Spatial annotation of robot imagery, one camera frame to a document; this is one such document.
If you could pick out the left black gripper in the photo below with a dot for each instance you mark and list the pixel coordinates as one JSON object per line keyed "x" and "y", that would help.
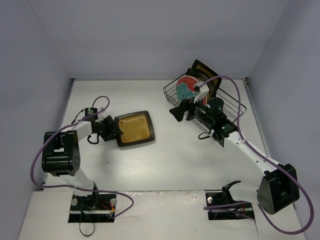
{"x": 109, "y": 128}

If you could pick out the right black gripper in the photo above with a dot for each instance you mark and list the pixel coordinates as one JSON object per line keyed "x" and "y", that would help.
{"x": 190, "y": 110}

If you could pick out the square amber plate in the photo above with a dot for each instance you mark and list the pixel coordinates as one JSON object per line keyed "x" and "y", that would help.
{"x": 137, "y": 128}
{"x": 209, "y": 72}

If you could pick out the round red teal plate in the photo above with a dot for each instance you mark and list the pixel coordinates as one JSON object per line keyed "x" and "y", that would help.
{"x": 184, "y": 88}

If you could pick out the round cream brown-rim plate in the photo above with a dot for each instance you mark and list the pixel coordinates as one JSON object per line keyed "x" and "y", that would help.
{"x": 198, "y": 74}

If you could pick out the black floral square plate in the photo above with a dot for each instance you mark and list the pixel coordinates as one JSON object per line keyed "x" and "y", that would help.
{"x": 212, "y": 92}

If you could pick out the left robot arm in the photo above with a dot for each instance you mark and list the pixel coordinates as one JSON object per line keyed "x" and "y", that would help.
{"x": 61, "y": 156}

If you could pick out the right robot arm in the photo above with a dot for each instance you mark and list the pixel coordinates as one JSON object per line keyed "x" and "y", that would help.
{"x": 273, "y": 187}

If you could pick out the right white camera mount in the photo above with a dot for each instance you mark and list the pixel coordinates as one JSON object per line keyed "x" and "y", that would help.
{"x": 202, "y": 90}

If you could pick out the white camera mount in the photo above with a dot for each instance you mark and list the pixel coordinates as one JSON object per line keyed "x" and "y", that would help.
{"x": 91, "y": 114}
{"x": 202, "y": 90}

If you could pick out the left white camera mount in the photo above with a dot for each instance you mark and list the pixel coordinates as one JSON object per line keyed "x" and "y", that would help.
{"x": 91, "y": 114}

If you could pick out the black wire dish rack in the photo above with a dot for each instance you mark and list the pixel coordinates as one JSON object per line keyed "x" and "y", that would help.
{"x": 214, "y": 117}

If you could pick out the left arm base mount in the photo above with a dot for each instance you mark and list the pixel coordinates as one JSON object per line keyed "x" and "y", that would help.
{"x": 95, "y": 208}

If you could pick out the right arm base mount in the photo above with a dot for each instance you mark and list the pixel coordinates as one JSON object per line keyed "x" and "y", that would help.
{"x": 220, "y": 212}

